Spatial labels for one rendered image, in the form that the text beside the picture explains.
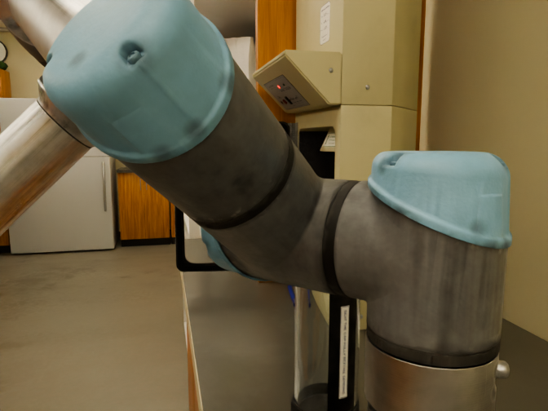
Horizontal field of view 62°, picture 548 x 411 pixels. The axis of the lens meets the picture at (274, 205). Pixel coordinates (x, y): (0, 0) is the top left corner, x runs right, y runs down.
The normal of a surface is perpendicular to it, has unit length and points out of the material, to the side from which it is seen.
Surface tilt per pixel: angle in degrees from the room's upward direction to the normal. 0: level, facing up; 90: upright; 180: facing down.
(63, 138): 105
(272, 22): 90
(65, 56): 53
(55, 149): 111
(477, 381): 90
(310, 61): 90
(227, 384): 0
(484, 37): 90
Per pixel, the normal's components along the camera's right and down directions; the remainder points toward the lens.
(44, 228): 0.24, 0.14
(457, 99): -0.97, 0.04
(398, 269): -0.60, 0.17
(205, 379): 0.00, -0.99
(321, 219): -0.50, -0.34
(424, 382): -0.36, 0.13
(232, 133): 0.71, 0.29
